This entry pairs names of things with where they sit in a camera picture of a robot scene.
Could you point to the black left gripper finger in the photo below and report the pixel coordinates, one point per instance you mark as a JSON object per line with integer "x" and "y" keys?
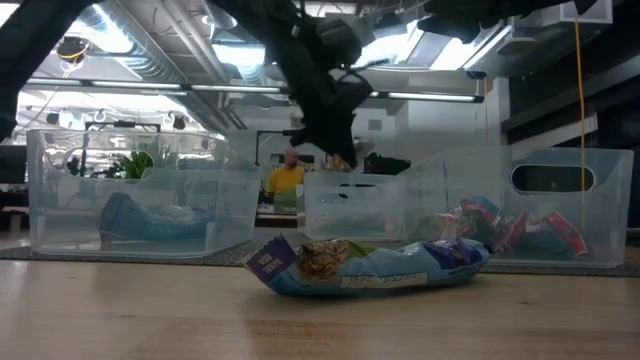
{"x": 306, "y": 137}
{"x": 342, "y": 137}

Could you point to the light blue granola bar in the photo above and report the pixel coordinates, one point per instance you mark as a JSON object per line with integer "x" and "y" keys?
{"x": 380, "y": 270}
{"x": 150, "y": 225}

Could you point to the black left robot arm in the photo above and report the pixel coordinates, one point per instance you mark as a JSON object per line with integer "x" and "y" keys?
{"x": 30, "y": 40}

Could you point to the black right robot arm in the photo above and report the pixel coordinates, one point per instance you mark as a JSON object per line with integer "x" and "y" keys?
{"x": 540, "y": 6}

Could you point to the person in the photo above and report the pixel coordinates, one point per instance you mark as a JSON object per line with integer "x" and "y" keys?
{"x": 286, "y": 182}

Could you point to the clear plastic bin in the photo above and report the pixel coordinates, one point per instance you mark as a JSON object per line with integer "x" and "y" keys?
{"x": 605, "y": 225}
{"x": 65, "y": 225}
{"x": 360, "y": 200}

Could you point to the long linear light fixture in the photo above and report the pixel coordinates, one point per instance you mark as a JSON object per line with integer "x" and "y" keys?
{"x": 150, "y": 85}

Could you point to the small green potted plant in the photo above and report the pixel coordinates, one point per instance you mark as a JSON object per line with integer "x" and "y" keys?
{"x": 135, "y": 165}

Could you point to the black monitor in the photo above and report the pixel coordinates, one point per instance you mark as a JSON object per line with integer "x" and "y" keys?
{"x": 12, "y": 164}

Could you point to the black rig frame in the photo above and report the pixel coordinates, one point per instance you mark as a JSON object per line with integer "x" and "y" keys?
{"x": 270, "y": 133}

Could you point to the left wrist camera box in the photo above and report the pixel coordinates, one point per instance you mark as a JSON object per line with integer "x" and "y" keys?
{"x": 340, "y": 40}

